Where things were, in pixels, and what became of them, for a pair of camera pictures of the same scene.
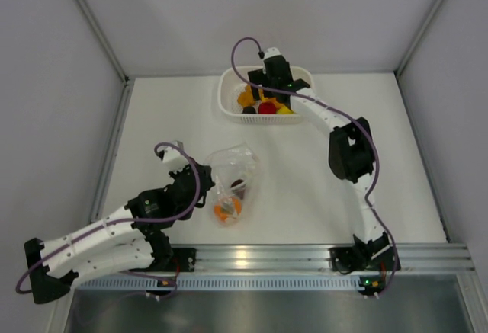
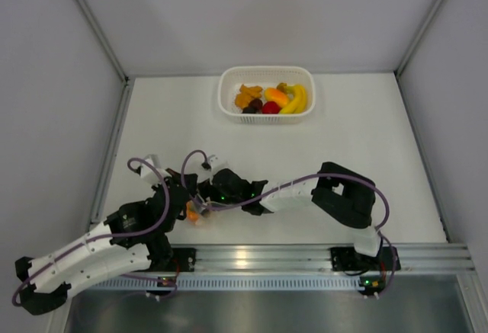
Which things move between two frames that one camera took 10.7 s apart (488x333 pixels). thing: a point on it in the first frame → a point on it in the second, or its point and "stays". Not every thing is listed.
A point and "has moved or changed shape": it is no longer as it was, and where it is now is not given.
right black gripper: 258,78 → 208,190
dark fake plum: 248,110 stays
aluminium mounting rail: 316,258 stays
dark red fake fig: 240,191 has moved or changed shape
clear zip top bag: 232,167 → 197,210
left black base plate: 182,260 stays
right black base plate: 378,256 stays
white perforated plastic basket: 230,83 stays
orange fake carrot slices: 223,216 → 192,215
